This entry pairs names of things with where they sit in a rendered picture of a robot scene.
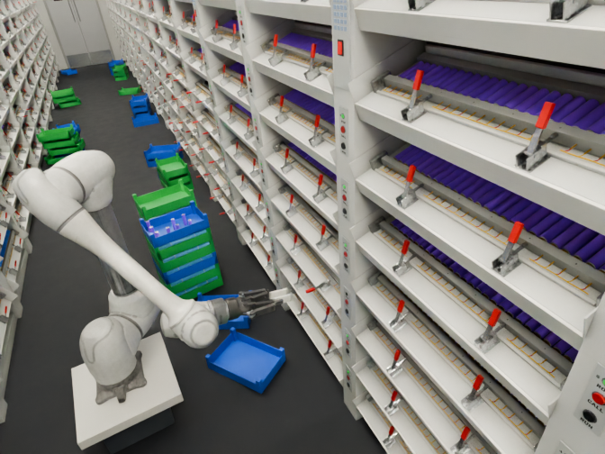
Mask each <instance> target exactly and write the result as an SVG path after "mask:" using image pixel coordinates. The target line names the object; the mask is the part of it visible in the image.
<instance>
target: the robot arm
mask: <svg viewBox="0 0 605 454"><path fill-rule="evenodd" d="M114 175H115V165H114V163H113V161H112V159H111V158H110V157H109V156H108V155H107V154H105V153H104V152H102V151H99V150H81V151H79V152H76V153H73V154H71V155H69V156H67V157H65V158H64V159H62V160H61V161H59V162H57V163H56V164H55V165H54V166H53V167H52V168H50V169H48V170H45V171H43V172H42V171H41V170H40V169H38V168H29V169H25V170H23V171H22V172H21V173H20V174H19V175H18V176H17V177H16V178H15V179H14V181H13V183H12V187H13V191H14V193H15V195H16V196H17V198H18V199H19V200H20V202H21V203H22V204H23V206H24V207H25V208H26V209H27V210H28V211H29V212H30V213H32V214H33V215H34V216H35V217H36V218H37V219H39V220H40V221H41V222H42V223H44V224H45V225H47V226H49V227H50V228H51V229H52V230H54V231H55V232H57V233H59V234H60V235H62V236H64V237H66V238H68V239H70V240H72V241H73V242H75V243H77V244H79V245H80V246H82V247H84V248H85V249H87V250H89V251H91V252H92V253H94V254H95V255H96V256H97V257H98V258H99V260H100V262H101V265H102V267H103V269H104V273H105V275H106V277H107V279H108V282H109V284H110V286H111V289H112V290H111V291H110V293H109V295H108V299H109V316H105V317H100V318H97V319H95V320H93V321H91V322H90V323H89V324H88V325H87V326H86V327H85V328H84V330H82V332H81V335H80V341H79V347H80V352H81V356H82V358H83V361H84V362H85V364H86V367H87V368H88V370H89V372H90V373H91V375H92V376H93V377H94V379H95V381H96V398H95V402H96V404H98V405H100V404H103V403H105V402H106V401H108V400H110V399H112V398H115V397H116V396H117V400H118V402H119V403H121V404H122V403H124V402H125V401H126V393H128V392H130V391H131V390H134V389H137V388H142V387H144V386H145V385H146V384H147V383H148V382H147V380H146V378H145V377H144V372H143V367H142V362H141V357H142V353H141V351H139V350H137V349H138V347H139V344H140V340H141V339H142V337H143V336H144V335H145V334H146V333H147V331H148V330H149V328H150V327H151V325H152V324H153V322H154V321H155V320H156V318H157V317H158V314H159V312H160V310H161V311H162V312H163V313H162V314H161V317H160V326H161V330H162V331H163V334H164V336H165V337H168V338H179V339H180V340H181V341H184V342H185V343H186V344H187V345H188V346H190V347H192V348H195V349H203V348H206V347H208V346H210V345H211V344H212V342H213V341H214V340H215V339H216V338H217V336H218V333H219V325H222V324H225V323H227V322H228V320H229V321H230V320H234V319H238V318H239V317H240V316H241V315H247V316H249V319H250V320H253V319H254V318H255V317H257V316H259V315H262V314H265V313H270V312H273V311H274V310H275V306H276V305H279V304H283V303H286V302H290V301H291V300H292V295H291V294H289V295H288V294H287V288H284V289H280V290H274V291H270V292H269V290H268V289H267V290H265V288H263V289H258V290H252V291H247V292H239V297H237V298H235V297H230V298H226V299H224V300H223V298H217V299H213V300H208V301H204V302H196V301H195V300H194V299H189V300H184V299H182V298H180V297H178V296H177V295H175V294H173V293H172V292H171V291H169V290H168V289H167V288H166V287H164V286H163V285H162V284H161V283H159V282H158V281H157V280H156V279H155V278H154V277H153V276H152V275H151V274H150V273H149V272H148V271H147V270H146V269H145V268H143V267H142V266H141V265H140V264H139V263H138V262H137V261H135V260H134V259H133V258H132V257H131V256H130V254H129V251H128V250H127V247H126V244H125V241H124V239H123V237H122V233H121V230H120V227H119V224H118V223H117V220H116V217H115V214H114V212H113V208H112V205H111V201H112V199H113V178H114ZM267 298H269V299H273V300H269V301H263V302H259V301H262V300H265V299H267Z"/></svg>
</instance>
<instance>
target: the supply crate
mask: <svg viewBox="0 0 605 454"><path fill-rule="evenodd" d="M183 213H184V214H185V218H186V220H187V225H184V222H183V218H182V214H183ZM172 218H174V219H175V222H176V224H177V223H179V226H180V229H177V230H174V228H173V225H172V222H171V219H172ZM189 219H191V220H192V224H190V225H189V224H188V220H189ZM139 220H140V225H141V228H142V230H143V232H144V233H145V235H146V236H147V238H148V239H149V241H150V243H151V244H152V246H153V247H154V249H155V248H157V247H160V246H162V245H165V244H168V243H169V242H172V241H176V240H179V239H181V238H184V237H185V236H188V235H191V234H193V233H196V232H199V231H201V230H204V229H207V228H209V227H210V224H209V221H208V217H207V214H206V213H202V212H201V211H200V210H199V209H198V208H197V207H196V206H195V204H194V201H190V205H189V206H187V207H184V208H181V209H179V210H176V211H174V212H171V213H166V214H163V215H161V216H159V217H156V218H153V219H150V220H148V221H149V223H150V226H153V228H154V231H155V232H158V233H159V236H158V237H156V238H155V235H154V233H153V232H149V230H148V227H147V224H146V222H144V219H143V218H140V219H139ZM166 227H169V228H170V231H171V232H169V233H167V229H166Z"/></svg>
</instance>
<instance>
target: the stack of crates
mask: <svg viewBox="0 0 605 454"><path fill-rule="evenodd" d="M178 182H179V184H176V185H173V186H169V187H166V188H163V189H160V190H158V191H154V192H151V193H148V194H145V195H141V196H138V197H137V195H136V194H133V195H132V196H133V199H134V202H135V204H136V207H137V210H138V213H139V216H140V218H143V219H144V222H146V221H147V220H150V219H153V218H156V217H159V216H161V215H163V214H166V213H171V212H174V211H176V210H179V209H181V208H184V207H187V206H189V205H190V201H194V204H195V206H196V207H197V205H196V201H195V198H194V191H193V189H190V190H189V189H188V188H187V187H186V186H185V185H184V184H183V180H182V179H179V180H178Z"/></svg>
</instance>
